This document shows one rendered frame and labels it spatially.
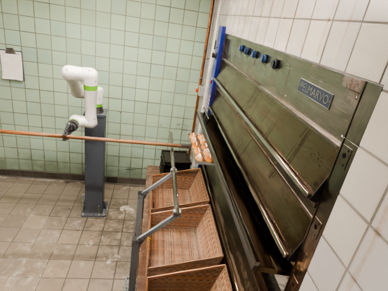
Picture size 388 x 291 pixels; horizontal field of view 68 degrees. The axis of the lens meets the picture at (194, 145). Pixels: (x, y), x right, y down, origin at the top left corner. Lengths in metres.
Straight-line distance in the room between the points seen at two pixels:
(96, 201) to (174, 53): 1.87
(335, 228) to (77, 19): 3.16
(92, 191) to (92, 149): 0.52
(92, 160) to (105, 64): 1.10
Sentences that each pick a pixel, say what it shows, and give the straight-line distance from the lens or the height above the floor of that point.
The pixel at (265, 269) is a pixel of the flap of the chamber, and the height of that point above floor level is 1.40.
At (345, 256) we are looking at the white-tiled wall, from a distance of 0.94.
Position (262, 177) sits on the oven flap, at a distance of 1.45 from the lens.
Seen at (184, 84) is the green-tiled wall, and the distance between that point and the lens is 3.53.
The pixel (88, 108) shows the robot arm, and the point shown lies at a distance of 2.67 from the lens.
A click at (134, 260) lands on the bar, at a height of 0.80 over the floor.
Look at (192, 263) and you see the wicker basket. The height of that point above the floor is 0.78.
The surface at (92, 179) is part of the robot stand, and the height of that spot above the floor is 0.47.
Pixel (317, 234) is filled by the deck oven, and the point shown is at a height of 1.62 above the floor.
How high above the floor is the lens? 2.19
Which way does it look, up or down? 24 degrees down
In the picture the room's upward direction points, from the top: 9 degrees clockwise
